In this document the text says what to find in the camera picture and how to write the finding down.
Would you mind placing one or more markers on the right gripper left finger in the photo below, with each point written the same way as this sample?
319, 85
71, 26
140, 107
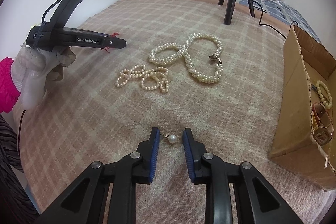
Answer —
106, 189

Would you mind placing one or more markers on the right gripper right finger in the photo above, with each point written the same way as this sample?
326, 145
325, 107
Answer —
230, 185

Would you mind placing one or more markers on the red strap gold watch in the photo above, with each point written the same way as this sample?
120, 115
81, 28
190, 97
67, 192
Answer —
322, 124

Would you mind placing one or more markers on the single pearl pendant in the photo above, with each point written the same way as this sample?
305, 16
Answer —
172, 139

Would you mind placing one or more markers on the thin dark bangle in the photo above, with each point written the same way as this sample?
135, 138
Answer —
314, 88

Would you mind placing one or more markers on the pink sleeve forearm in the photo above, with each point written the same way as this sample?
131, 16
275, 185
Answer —
8, 91

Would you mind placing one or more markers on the left hand white glove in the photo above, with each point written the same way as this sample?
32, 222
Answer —
33, 67

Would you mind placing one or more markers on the brown cardboard box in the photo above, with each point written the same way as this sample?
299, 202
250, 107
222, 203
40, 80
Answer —
294, 148

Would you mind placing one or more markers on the pink plaid blanket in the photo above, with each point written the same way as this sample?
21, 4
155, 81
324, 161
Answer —
85, 117

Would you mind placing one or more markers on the blue patterned bed sheet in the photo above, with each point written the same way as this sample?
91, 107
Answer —
287, 14

